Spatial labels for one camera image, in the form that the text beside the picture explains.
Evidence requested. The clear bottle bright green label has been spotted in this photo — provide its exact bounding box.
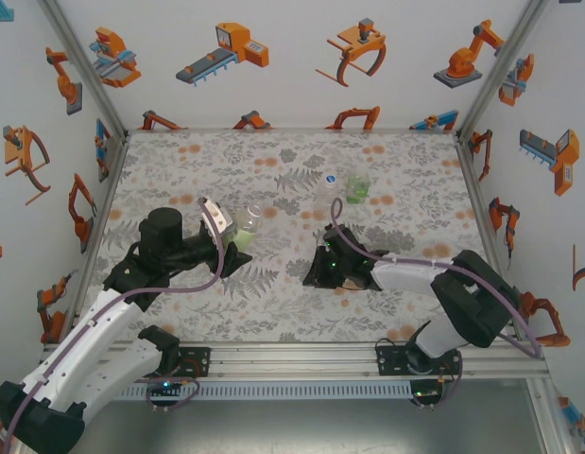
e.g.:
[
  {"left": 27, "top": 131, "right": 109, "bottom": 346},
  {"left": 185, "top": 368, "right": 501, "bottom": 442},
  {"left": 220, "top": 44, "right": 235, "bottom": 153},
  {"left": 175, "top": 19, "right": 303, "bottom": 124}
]
[{"left": 345, "top": 167, "right": 372, "bottom": 208}]

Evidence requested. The clear bottle pale green label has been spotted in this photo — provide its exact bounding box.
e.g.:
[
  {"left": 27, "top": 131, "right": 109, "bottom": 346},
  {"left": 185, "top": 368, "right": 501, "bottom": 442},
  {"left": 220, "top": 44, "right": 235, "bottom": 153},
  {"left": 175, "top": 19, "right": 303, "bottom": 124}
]
[{"left": 231, "top": 203, "right": 266, "bottom": 253}]

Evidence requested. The slotted grey cable duct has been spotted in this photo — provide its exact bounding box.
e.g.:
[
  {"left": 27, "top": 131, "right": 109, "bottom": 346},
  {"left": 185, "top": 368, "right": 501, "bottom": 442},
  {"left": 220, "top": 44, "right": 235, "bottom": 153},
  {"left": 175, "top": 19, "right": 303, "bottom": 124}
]
[{"left": 102, "top": 380, "right": 414, "bottom": 402}]

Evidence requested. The floral patterned table mat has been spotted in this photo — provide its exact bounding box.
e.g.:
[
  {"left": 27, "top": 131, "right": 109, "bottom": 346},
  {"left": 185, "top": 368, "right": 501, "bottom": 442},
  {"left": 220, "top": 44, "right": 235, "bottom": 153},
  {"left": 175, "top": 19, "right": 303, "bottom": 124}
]
[{"left": 81, "top": 131, "right": 516, "bottom": 344}]

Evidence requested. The thin aluminium table edge rail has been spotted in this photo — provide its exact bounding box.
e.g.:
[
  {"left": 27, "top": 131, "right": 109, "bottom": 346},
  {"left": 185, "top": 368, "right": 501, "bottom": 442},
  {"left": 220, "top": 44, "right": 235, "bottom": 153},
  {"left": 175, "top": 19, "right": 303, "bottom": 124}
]
[{"left": 126, "top": 126, "right": 459, "bottom": 135}]

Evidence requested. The looped purple cable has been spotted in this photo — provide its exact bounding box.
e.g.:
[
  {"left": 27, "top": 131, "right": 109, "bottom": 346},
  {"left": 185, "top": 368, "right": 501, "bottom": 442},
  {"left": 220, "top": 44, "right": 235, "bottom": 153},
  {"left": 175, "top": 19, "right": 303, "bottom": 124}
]
[
  {"left": 130, "top": 375, "right": 201, "bottom": 414},
  {"left": 409, "top": 349, "right": 465, "bottom": 412}
]

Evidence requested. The slanted aluminium frame post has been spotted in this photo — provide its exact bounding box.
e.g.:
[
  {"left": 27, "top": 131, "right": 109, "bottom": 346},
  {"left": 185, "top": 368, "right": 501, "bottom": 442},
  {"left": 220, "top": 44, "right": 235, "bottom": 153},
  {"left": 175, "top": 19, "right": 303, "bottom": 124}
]
[
  {"left": 455, "top": 0, "right": 554, "bottom": 141},
  {"left": 36, "top": 0, "right": 131, "bottom": 141}
]

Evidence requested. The aluminium table side rail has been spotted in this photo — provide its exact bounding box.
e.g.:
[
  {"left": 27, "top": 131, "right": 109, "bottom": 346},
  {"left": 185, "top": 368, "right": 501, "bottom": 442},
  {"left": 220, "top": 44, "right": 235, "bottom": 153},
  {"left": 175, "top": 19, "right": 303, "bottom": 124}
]
[
  {"left": 64, "top": 131, "right": 132, "bottom": 349},
  {"left": 455, "top": 131, "right": 529, "bottom": 344}
]

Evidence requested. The short aluminium frame post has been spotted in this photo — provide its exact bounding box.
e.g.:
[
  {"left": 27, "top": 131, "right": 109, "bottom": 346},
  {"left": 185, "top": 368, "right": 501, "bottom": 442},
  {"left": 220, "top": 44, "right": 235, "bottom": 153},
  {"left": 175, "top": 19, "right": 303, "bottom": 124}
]
[{"left": 525, "top": 377, "right": 576, "bottom": 454}]

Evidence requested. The clear unlabelled plastic bottle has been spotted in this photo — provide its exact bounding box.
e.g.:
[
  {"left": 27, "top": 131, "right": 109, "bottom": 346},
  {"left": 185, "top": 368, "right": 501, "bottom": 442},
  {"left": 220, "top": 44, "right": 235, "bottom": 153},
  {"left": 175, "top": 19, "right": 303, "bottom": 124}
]
[{"left": 317, "top": 170, "right": 341, "bottom": 213}]

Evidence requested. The long aluminium base rail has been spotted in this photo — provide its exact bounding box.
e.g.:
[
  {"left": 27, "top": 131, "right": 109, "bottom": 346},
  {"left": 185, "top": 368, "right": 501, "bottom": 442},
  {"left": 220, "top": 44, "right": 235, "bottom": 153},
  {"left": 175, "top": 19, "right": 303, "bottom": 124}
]
[{"left": 41, "top": 340, "right": 551, "bottom": 380}]

